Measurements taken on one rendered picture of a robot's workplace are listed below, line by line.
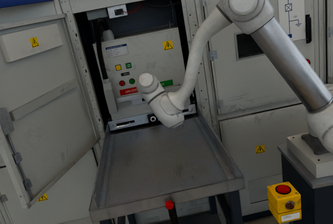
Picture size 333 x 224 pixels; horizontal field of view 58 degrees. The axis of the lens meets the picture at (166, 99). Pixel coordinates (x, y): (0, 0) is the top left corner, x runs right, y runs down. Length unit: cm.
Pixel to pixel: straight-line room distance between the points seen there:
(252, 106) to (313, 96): 76
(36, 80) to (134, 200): 71
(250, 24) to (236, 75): 76
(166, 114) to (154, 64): 50
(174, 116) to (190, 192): 33
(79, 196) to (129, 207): 84
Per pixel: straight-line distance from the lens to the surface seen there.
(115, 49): 174
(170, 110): 133
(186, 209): 216
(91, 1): 169
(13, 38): 141
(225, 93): 181
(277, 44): 112
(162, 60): 176
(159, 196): 123
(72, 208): 211
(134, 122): 184
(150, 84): 132
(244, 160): 204
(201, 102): 181
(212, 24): 128
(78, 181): 199
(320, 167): 141
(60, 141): 161
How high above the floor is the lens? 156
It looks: 18 degrees down
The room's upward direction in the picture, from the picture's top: 11 degrees counter-clockwise
